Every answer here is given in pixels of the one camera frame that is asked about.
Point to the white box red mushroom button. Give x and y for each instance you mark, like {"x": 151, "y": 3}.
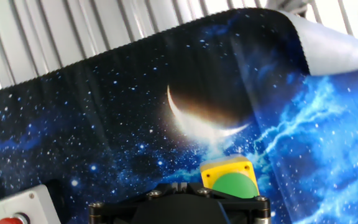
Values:
{"x": 26, "y": 202}

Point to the yellow box large green button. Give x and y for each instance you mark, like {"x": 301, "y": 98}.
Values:
{"x": 222, "y": 169}

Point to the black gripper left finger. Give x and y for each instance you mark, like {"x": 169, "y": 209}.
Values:
{"x": 117, "y": 208}

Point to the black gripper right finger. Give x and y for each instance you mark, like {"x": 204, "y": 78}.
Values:
{"x": 244, "y": 207}

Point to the starry night landscape cloth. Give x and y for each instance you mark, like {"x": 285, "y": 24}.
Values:
{"x": 104, "y": 124}

